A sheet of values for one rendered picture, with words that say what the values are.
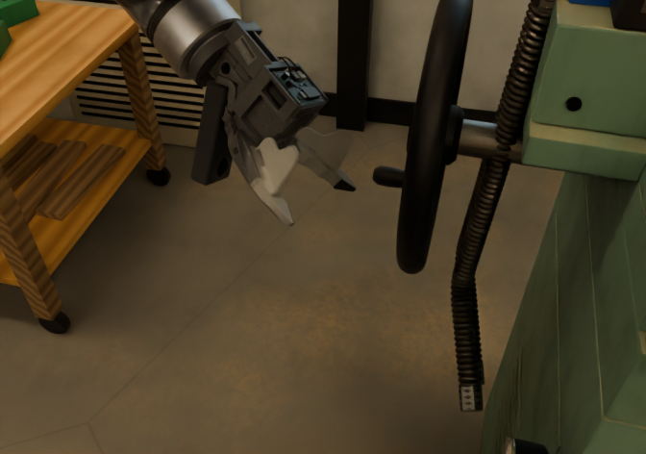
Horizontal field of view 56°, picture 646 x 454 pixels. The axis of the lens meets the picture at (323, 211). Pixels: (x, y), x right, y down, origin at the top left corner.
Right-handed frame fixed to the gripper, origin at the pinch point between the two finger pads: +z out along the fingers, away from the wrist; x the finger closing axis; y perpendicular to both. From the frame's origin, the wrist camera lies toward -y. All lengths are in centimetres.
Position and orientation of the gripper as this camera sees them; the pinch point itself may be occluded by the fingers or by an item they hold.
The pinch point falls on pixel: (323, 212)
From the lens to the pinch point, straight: 62.7
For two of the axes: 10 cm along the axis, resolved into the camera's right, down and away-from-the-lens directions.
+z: 6.3, 7.7, -1.0
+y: 6.4, -5.9, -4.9
